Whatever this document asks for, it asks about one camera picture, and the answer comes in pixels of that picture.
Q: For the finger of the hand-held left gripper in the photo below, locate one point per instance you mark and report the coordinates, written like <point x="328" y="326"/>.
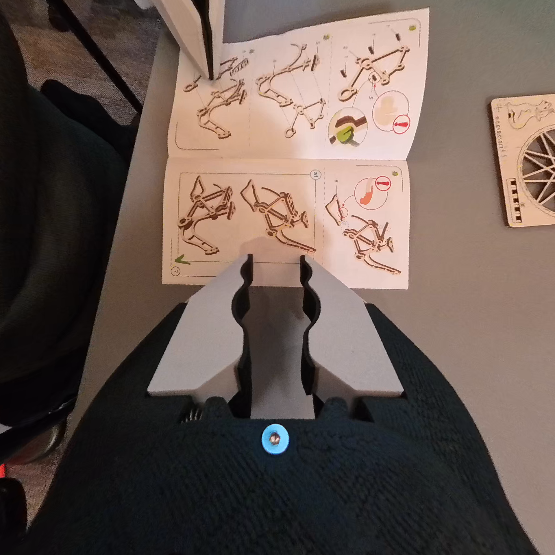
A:
<point x="186" y="26"/>
<point x="217" y="19"/>

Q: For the paper instruction booklet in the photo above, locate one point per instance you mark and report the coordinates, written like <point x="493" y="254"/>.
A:
<point x="282" y="138"/>

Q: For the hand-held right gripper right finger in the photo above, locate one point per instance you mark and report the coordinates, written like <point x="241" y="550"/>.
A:
<point x="351" y="347"/>

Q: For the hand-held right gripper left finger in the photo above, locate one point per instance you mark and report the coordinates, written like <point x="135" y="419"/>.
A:
<point x="203" y="342"/>

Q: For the person's dark clothed leg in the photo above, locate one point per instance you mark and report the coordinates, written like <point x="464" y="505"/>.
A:
<point x="56" y="225"/>

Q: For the black metal chair leg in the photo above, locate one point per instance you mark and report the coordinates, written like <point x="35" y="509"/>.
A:
<point x="102" y="60"/>

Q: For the wooden sheet with spoked wheels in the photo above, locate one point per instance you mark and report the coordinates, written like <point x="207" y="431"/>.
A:
<point x="527" y="173"/>

